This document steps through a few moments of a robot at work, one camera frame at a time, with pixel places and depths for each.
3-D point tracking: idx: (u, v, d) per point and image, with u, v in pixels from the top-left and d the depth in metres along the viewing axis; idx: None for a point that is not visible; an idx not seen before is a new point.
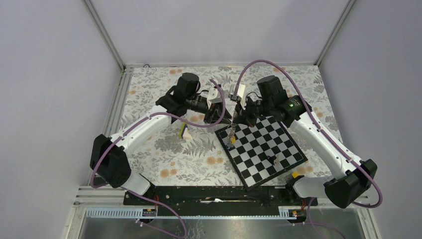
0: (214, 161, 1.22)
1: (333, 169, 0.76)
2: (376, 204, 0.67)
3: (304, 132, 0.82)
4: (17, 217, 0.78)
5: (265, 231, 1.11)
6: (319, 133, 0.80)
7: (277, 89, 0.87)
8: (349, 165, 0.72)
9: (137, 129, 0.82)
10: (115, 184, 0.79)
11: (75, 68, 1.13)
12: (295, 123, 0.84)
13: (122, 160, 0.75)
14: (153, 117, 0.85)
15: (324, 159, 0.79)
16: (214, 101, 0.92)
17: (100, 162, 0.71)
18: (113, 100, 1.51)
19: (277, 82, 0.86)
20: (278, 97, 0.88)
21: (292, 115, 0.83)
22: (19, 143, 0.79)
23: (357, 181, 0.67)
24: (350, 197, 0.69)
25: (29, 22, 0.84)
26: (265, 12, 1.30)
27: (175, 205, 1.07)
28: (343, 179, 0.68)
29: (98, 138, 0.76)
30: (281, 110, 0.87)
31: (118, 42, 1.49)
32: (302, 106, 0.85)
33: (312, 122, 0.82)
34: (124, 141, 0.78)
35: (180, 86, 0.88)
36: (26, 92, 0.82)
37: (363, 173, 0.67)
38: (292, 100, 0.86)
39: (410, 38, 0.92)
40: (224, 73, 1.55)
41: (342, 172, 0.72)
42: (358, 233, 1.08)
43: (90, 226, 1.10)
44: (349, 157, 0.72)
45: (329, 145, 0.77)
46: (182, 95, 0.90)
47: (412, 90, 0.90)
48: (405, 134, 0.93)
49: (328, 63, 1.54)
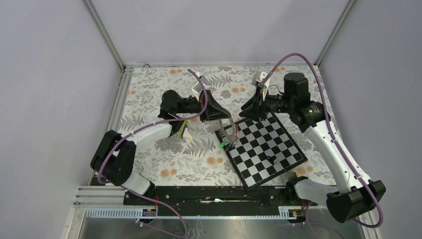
0: (214, 161, 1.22)
1: (340, 181, 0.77)
2: (377, 225, 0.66)
3: (317, 140, 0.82)
4: (17, 217, 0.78)
5: (265, 231, 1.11)
6: (332, 144, 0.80)
7: (303, 91, 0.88)
8: (356, 181, 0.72)
9: (145, 130, 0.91)
10: (116, 182, 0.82)
11: (75, 67, 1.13)
12: (310, 130, 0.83)
13: (131, 154, 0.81)
14: (157, 124, 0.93)
15: (332, 170, 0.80)
16: (199, 90, 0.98)
17: (110, 155, 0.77)
18: (113, 100, 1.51)
19: (304, 84, 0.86)
20: (300, 100, 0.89)
21: (309, 120, 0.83)
22: (18, 143, 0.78)
23: (361, 199, 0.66)
24: (350, 214, 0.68)
25: (29, 21, 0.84)
26: (265, 12, 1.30)
27: (175, 205, 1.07)
28: (346, 193, 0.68)
29: (108, 134, 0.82)
30: (299, 114, 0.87)
31: (118, 41, 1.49)
32: (322, 114, 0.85)
33: (328, 131, 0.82)
34: (134, 137, 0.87)
35: (165, 105, 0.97)
36: (25, 92, 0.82)
37: (369, 191, 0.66)
38: (312, 106, 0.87)
39: (410, 37, 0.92)
40: (224, 73, 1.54)
41: (347, 186, 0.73)
42: (358, 234, 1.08)
43: (90, 227, 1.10)
44: (358, 174, 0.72)
45: (340, 158, 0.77)
46: (173, 110, 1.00)
47: (412, 90, 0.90)
48: (405, 134, 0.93)
49: (328, 63, 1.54)
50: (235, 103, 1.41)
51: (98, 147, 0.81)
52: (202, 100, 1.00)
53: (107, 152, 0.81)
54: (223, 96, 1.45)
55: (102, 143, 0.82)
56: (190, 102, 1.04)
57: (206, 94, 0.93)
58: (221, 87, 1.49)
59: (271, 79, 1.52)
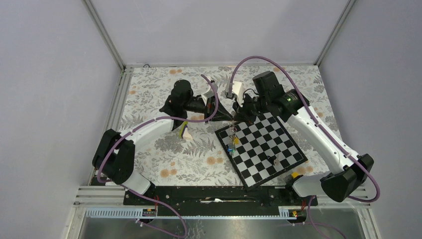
0: (214, 161, 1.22)
1: (330, 163, 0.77)
2: (375, 198, 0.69)
3: (302, 127, 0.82)
4: (17, 217, 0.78)
5: (265, 231, 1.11)
6: (317, 128, 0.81)
7: (274, 83, 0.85)
8: (347, 160, 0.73)
9: (144, 128, 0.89)
10: (118, 180, 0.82)
11: (75, 68, 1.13)
12: (293, 118, 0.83)
13: (131, 153, 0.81)
14: (158, 120, 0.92)
15: (322, 154, 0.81)
16: (209, 95, 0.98)
17: (107, 158, 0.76)
18: (113, 100, 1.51)
19: (273, 77, 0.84)
20: (275, 92, 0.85)
21: (289, 109, 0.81)
22: (19, 143, 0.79)
23: (354, 176, 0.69)
24: (346, 192, 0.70)
25: (29, 23, 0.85)
26: (265, 13, 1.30)
27: (175, 205, 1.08)
28: (340, 174, 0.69)
29: (107, 133, 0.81)
30: (278, 104, 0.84)
31: (118, 42, 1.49)
32: (299, 100, 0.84)
33: (310, 117, 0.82)
34: (133, 136, 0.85)
35: (176, 92, 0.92)
36: (25, 95, 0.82)
37: (360, 167, 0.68)
38: (289, 94, 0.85)
39: (411, 38, 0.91)
40: (224, 73, 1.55)
41: (339, 167, 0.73)
42: (359, 234, 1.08)
43: (89, 227, 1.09)
44: (346, 152, 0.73)
45: (327, 140, 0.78)
46: (180, 100, 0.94)
47: (412, 91, 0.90)
48: (405, 135, 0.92)
49: (328, 62, 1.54)
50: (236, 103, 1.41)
51: (98, 147, 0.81)
52: (210, 105, 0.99)
53: (107, 151, 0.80)
54: (223, 96, 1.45)
55: (102, 142, 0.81)
56: (195, 101, 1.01)
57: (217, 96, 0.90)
58: (221, 87, 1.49)
59: None
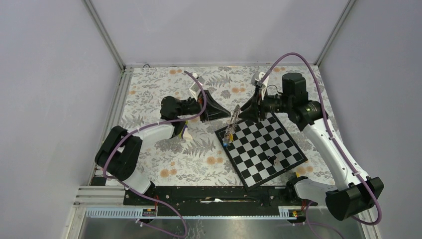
0: (214, 161, 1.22)
1: (338, 179, 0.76)
2: (375, 222, 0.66)
3: (315, 138, 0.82)
4: (17, 217, 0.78)
5: (265, 231, 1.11)
6: (330, 141, 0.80)
7: (300, 90, 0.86)
8: (354, 178, 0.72)
9: (150, 128, 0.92)
10: (121, 177, 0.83)
11: (75, 68, 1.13)
12: (308, 128, 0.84)
13: (137, 149, 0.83)
14: (161, 125, 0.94)
15: (331, 168, 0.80)
16: (196, 89, 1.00)
17: (114, 152, 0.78)
18: (113, 100, 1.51)
19: (302, 84, 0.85)
20: (299, 99, 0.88)
21: (307, 119, 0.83)
22: (19, 143, 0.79)
23: (359, 195, 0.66)
24: (348, 210, 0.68)
25: (29, 23, 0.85)
26: (266, 13, 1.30)
27: (175, 205, 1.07)
28: (344, 189, 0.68)
29: (114, 129, 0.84)
30: (297, 113, 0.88)
31: (118, 42, 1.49)
32: (319, 112, 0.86)
33: (326, 129, 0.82)
34: (139, 134, 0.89)
35: (164, 111, 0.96)
36: (25, 94, 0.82)
37: (366, 187, 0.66)
38: (310, 105, 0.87)
39: (411, 38, 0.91)
40: (224, 73, 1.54)
41: (345, 183, 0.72)
42: (358, 234, 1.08)
43: (89, 227, 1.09)
44: (355, 171, 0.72)
45: (338, 155, 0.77)
46: (175, 115, 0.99)
47: (412, 91, 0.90)
48: (404, 135, 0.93)
49: (327, 63, 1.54)
50: (236, 103, 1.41)
51: (104, 142, 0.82)
52: (201, 100, 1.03)
53: (112, 147, 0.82)
54: (223, 96, 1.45)
55: (109, 137, 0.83)
56: (190, 104, 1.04)
57: (204, 94, 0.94)
58: (221, 87, 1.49)
59: (271, 79, 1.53)
